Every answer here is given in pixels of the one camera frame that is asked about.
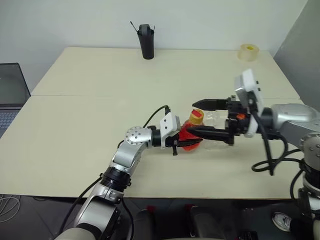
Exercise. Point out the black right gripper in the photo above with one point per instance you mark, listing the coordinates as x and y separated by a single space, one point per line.
236 110

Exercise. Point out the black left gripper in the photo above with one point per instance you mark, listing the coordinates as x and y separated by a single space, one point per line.
173 143

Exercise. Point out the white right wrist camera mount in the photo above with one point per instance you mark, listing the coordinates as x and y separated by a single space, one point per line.
250 80

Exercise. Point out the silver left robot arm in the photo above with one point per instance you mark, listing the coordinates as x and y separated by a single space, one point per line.
130 155

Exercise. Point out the plastic bottle with red drink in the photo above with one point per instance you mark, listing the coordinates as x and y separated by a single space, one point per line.
196 117

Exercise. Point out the clear wine glass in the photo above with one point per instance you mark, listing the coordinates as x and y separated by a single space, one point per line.
217 118

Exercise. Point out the white grey shoe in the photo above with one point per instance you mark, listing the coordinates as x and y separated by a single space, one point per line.
282 221

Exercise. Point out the long thin black stick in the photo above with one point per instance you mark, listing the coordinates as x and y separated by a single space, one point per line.
133 27

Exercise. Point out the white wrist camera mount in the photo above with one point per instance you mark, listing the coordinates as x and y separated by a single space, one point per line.
250 80
168 125

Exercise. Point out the tall black cup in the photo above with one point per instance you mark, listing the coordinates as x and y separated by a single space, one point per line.
147 47

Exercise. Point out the translucent tape roll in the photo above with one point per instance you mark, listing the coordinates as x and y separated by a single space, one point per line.
252 56

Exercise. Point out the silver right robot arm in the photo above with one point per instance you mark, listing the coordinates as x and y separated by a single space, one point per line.
290 117

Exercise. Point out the dark rounded shape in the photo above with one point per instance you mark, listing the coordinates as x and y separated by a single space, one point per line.
212 225

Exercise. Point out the beige robot torso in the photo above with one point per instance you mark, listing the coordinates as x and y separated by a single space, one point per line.
77 233

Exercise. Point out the dark grey laptop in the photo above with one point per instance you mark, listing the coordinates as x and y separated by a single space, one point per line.
12 85

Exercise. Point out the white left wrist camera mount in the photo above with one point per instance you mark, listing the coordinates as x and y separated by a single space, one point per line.
168 125

